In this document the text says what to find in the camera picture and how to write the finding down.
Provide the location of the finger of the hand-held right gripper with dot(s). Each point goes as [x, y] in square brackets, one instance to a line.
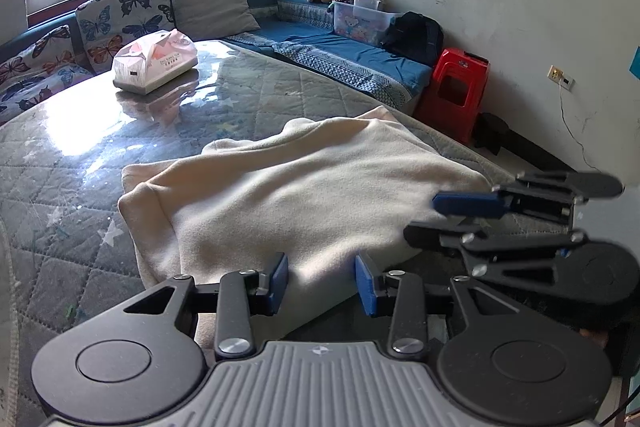
[465, 204]
[430, 234]

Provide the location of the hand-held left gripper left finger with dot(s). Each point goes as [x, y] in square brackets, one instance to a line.
[277, 282]

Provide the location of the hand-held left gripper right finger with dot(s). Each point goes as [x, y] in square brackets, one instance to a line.
[365, 287]

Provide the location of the cream long-sleeved garment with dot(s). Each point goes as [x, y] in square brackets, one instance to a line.
[300, 187]

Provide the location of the red plastic stool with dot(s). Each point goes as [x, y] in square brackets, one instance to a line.
[460, 72]

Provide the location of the black backpack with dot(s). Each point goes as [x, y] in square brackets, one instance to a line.
[415, 37]

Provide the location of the clear storage box bear print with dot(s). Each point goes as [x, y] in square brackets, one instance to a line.
[362, 24]

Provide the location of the small clear plastic box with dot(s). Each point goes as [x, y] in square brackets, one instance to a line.
[367, 3]

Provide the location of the pink and white tissue pack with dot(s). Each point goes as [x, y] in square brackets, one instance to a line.
[150, 62]

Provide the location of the grey cushion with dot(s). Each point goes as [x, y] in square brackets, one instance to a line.
[210, 9]

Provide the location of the long butterfly print cushion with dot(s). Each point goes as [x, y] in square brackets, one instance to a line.
[35, 72]

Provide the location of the wall power socket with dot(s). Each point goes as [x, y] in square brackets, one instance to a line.
[560, 77]

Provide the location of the blue paper on wall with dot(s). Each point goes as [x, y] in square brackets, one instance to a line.
[636, 64]

